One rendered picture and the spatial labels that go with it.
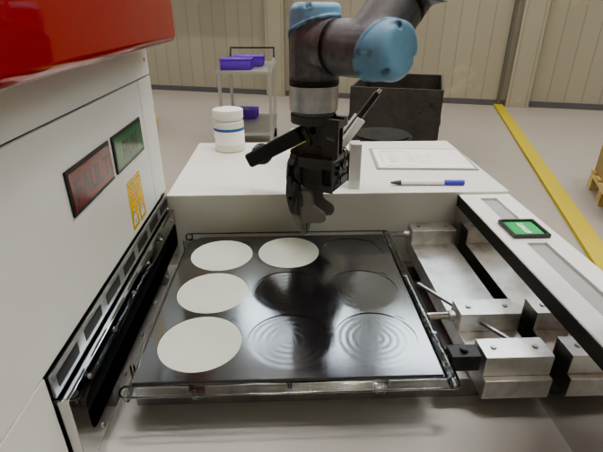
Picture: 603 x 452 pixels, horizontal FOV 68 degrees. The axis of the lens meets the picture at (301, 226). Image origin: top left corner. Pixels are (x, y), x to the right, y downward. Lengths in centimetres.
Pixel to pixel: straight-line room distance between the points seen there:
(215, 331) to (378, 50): 40
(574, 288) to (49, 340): 58
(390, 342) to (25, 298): 39
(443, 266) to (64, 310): 56
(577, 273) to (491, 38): 659
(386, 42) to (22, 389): 50
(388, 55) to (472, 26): 659
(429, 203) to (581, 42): 662
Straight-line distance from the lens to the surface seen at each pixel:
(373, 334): 58
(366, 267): 71
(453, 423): 61
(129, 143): 66
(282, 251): 75
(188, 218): 84
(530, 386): 61
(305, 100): 67
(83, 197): 52
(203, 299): 65
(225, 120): 104
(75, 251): 51
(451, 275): 76
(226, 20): 778
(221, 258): 74
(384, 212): 84
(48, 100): 48
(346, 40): 61
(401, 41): 59
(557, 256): 72
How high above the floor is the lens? 127
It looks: 26 degrees down
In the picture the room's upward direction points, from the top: straight up
